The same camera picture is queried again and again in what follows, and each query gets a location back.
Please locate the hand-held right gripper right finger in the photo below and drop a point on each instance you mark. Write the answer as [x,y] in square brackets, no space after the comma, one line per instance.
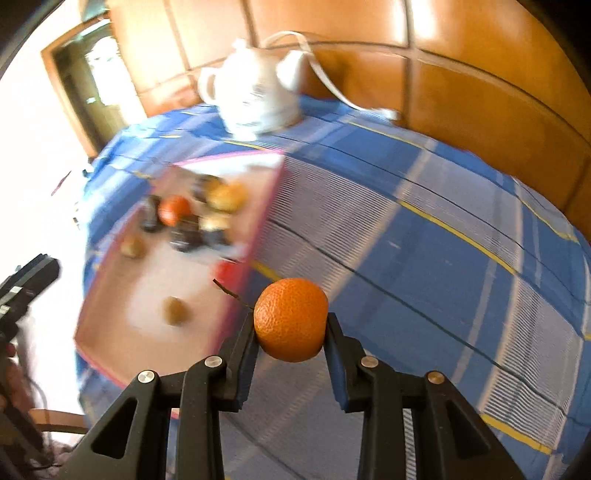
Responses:
[339,374]

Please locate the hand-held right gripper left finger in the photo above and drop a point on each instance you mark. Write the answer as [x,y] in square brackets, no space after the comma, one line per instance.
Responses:
[242,369]

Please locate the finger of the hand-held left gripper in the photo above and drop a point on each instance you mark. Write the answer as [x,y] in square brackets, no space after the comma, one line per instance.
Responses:
[32,279]

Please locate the orange mandarin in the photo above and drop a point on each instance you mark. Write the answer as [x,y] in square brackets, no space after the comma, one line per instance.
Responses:
[291,318]
[174,210]

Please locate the small green olive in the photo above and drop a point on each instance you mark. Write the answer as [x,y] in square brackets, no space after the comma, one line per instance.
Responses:
[131,247]
[174,310]

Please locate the red cherry tomato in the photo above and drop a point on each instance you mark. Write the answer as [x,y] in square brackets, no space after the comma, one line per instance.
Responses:
[226,272]

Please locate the pink shallow tray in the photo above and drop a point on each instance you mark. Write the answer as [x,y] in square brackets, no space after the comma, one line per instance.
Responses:
[147,286]

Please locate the dark brown water chestnut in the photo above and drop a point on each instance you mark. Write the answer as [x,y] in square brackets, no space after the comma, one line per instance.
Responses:
[184,235]
[150,212]

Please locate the pale cube-shaped sugarcane piece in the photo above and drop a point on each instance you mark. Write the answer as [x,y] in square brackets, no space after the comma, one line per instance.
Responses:
[216,226]

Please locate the small yellow sugarcane piece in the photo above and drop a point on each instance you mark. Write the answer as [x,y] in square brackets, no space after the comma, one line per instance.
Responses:
[228,196]

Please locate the round sugarcane segment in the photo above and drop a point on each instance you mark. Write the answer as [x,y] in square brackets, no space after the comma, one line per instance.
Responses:
[203,184]

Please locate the person's left hand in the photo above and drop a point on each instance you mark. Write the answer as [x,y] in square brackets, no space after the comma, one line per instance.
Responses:
[16,385]

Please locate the thin brown twig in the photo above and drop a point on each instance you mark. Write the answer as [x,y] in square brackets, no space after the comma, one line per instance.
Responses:
[229,291]

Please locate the wooden chair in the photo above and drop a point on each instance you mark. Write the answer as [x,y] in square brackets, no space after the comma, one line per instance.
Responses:
[60,417]

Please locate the wooden framed doorway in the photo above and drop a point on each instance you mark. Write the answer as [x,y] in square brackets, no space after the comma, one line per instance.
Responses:
[92,92]

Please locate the white power plug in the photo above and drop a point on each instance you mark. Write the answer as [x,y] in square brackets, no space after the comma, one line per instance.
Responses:
[388,114]

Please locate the white ceramic electric kettle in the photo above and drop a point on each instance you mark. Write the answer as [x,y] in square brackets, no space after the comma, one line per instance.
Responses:
[254,97]

